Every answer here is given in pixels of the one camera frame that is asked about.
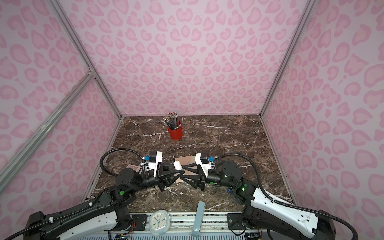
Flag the coloured pencils bunch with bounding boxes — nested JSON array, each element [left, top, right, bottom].
[[163, 112, 182, 130]]

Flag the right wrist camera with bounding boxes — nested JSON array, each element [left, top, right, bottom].
[[195, 153, 215, 177]]

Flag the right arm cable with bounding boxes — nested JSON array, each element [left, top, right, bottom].
[[212, 152, 359, 240]]

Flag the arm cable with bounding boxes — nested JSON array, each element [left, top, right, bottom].
[[99, 147, 146, 178], [212, 152, 359, 240]]

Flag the aluminium frame rail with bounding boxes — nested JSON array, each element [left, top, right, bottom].
[[55, 211, 319, 240]]

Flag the white glue stick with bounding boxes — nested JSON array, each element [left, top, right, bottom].
[[173, 161, 183, 170]]

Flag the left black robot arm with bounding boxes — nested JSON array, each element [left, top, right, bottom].
[[8, 163, 185, 240]]

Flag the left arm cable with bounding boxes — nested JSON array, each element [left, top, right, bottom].
[[99, 147, 146, 178]]

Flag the pink calculator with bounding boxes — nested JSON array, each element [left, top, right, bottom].
[[127, 165, 142, 174]]

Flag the red pencil cup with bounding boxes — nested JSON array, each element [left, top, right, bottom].
[[167, 126, 183, 141]]

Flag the white alarm clock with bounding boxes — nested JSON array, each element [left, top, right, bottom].
[[149, 210, 172, 236]]

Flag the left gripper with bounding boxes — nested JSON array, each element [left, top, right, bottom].
[[132, 163, 184, 195]]

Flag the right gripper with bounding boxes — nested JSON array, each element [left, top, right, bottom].
[[181, 162, 236, 193]]

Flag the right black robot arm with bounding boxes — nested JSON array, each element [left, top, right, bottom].
[[181, 161, 358, 240]]

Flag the pink envelope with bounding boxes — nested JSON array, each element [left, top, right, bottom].
[[173, 155, 199, 184]]

